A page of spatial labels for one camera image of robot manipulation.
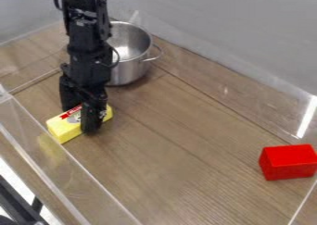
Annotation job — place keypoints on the yellow butter block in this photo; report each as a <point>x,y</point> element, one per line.
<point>64,125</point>

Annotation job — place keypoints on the silver steel pot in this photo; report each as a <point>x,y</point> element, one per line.
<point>133,44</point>

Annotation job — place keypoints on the black table frame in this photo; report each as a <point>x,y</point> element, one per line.
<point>21,212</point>

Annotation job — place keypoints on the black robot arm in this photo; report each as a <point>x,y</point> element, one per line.
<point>85,23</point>

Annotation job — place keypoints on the red block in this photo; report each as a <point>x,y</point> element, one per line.
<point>287,162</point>

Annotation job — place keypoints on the clear acrylic enclosure wall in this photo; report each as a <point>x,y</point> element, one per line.
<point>173,160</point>

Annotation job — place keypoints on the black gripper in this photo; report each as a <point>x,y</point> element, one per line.
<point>84,76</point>

